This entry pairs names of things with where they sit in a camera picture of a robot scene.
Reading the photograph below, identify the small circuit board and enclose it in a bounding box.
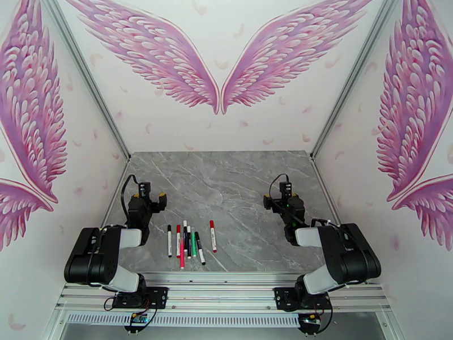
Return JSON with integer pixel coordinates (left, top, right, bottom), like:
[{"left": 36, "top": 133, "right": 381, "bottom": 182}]
[
  {"left": 297, "top": 312, "right": 324, "bottom": 333},
  {"left": 123, "top": 311, "right": 157, "bottom": 333}
]

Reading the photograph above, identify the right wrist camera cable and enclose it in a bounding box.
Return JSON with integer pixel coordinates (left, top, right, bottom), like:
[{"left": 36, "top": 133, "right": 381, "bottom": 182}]
[{"left": 268, "top": 174, "right": 304, "bottom": 227}]

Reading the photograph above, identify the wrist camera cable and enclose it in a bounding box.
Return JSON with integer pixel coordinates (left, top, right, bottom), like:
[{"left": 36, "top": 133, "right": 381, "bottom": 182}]
[
  {"left": 120, "top": 174, "right": 141, "bottom": 227},
  {"left": 268, "top": 174, "right": 304, "bottom": 227}
]

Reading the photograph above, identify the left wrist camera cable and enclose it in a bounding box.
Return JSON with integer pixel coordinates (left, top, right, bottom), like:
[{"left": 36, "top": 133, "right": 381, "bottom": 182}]
[{"left": 120, "top": 174, "right": 141, "bottom": 227}]

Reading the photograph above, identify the aluminium frame bar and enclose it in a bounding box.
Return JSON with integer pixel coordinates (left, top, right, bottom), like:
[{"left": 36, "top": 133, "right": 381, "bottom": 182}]
[
  {"left": 311, "top": 159, "right": 340, "bottom": 230},
  {"left": 102, "top": 159, "right": 131, "bottom": 227}
]

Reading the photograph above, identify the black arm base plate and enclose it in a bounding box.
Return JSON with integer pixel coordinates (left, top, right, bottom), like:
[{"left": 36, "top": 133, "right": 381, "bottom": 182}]
[
  {"left": 112, "top": 286, "right": 168, "bottom": 310},
  {"left": 274, "top": 286, "right": 332, "bottom": 312}
]

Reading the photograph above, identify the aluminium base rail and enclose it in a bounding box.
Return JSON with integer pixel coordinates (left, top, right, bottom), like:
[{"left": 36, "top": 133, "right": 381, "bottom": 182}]
[{"left": 54, "top": 273, "right": 392, "bottom": 313}]

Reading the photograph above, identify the white perforated cable tray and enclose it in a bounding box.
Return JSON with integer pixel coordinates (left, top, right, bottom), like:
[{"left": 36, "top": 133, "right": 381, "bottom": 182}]
[{"left": 66, "top": 312, "right": 302, "bottom": 328}]

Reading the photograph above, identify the aluminium frame post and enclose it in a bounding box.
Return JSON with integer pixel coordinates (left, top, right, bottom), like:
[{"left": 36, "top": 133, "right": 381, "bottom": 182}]
[
  {"left": 309, "top": 0, "right": 408, "bottom": 163},
  {"left": 38, "top": 0, "right": 132, "bottom": 162}
]

